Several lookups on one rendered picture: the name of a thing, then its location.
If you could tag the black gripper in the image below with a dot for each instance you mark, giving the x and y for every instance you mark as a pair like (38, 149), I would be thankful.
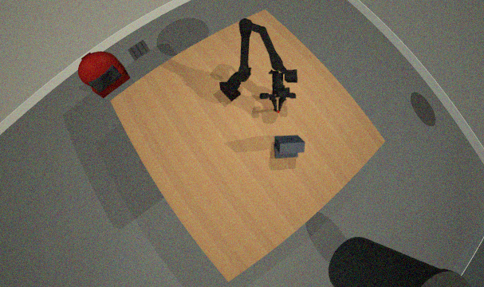
(272, 97)

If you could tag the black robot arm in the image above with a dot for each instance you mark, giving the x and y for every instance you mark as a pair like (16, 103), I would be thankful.
(246, 27)

